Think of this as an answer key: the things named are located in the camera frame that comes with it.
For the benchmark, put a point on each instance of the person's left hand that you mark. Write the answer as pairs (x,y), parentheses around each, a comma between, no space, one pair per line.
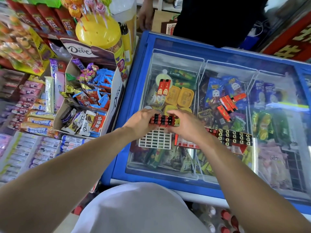
(139,123)

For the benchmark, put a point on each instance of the person's right hand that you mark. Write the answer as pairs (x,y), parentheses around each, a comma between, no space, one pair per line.
(190,126)

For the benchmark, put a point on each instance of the person's left fingers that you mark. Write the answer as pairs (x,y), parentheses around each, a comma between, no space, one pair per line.
(153,113)

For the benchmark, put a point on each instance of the person's right fingers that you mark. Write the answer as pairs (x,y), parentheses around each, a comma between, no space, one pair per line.
(175,115)

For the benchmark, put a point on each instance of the bundle of red lighters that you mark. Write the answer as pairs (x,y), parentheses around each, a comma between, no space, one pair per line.
(164,120)

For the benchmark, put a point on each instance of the person's right forearm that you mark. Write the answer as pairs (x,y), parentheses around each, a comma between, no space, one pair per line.
(245,186)

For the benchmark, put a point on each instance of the person's left forearm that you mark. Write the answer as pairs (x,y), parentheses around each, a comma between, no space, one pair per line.
(63,177)

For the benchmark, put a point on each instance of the yellow ice cream tub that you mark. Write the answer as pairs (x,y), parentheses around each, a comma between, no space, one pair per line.
(186,97)
(173,95)

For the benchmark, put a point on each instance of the blue chest freezer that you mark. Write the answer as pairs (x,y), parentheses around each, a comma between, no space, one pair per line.
(136,94)

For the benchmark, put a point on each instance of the white plastic grid tray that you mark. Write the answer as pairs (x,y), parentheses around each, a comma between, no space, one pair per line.
(155,139)

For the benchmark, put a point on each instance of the red lighter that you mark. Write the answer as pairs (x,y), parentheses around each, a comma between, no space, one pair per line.
(230,102)
(226,104)
(224,113)
(239,97)
(161,86)
(167,87)

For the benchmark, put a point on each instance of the red lighter display box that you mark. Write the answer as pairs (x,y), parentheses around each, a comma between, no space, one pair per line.
(187,143)

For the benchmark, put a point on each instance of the brown chocolate display box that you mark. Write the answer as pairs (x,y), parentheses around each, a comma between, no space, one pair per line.
(114,99)

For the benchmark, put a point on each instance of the pile of blue ice cream packets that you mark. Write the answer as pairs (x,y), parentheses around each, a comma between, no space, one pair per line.
(218,90)

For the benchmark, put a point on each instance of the pile of blue and red candy packets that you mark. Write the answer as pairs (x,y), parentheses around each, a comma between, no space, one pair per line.
(97,90)

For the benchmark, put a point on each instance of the rows of black-topped lighters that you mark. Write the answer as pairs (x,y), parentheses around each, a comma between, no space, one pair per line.
(234,137)

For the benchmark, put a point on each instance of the row of chocolate bars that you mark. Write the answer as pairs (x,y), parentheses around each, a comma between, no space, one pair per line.
(82,122)

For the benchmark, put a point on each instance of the yellow lighter display stand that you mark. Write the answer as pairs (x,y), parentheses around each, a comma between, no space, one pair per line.
(126,43)

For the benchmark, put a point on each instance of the stack of blue candy tubes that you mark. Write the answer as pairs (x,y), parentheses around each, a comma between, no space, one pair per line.
(71,143)

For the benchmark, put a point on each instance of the brown red carton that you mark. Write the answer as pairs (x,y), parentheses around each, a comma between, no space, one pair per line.
(168,27)

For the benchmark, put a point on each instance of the pile of green ice cream packets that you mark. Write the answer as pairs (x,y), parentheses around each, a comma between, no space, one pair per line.
(263,124)

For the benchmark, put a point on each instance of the person's white shirt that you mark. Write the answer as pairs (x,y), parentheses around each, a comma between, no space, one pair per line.
(138,208)

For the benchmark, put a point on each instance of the yellow lollipop tub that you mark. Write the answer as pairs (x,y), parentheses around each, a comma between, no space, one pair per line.
(98,32)

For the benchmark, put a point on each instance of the purple candy packets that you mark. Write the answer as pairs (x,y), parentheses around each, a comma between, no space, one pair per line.
(58,80)

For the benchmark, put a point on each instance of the white-capped bottle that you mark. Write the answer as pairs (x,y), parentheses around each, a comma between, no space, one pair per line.
(211,211)

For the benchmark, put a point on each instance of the white green wafer bar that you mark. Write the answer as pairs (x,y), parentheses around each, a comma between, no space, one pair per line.
(49,94)

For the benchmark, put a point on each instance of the red-capped bottle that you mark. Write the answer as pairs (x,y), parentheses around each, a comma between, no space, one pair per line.
(226,214)
(235,223)

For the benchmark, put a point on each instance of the stack of orange wafer bars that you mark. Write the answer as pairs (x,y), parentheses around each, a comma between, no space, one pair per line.
(40,123)

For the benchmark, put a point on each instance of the bunch of wrapped lollipops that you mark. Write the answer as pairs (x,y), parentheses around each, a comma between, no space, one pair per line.
(85,7)

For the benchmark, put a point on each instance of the stack of pink gum packets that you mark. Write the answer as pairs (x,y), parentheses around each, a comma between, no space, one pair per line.
(26,99)

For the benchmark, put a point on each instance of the red sign with yellow characters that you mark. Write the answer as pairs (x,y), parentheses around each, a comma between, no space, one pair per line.
(291,43)

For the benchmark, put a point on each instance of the row of red snack packets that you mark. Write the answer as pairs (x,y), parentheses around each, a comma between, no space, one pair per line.
(46,18)

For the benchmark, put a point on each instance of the colourful candy multipack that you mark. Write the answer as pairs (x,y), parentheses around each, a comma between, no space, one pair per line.
(21,48)

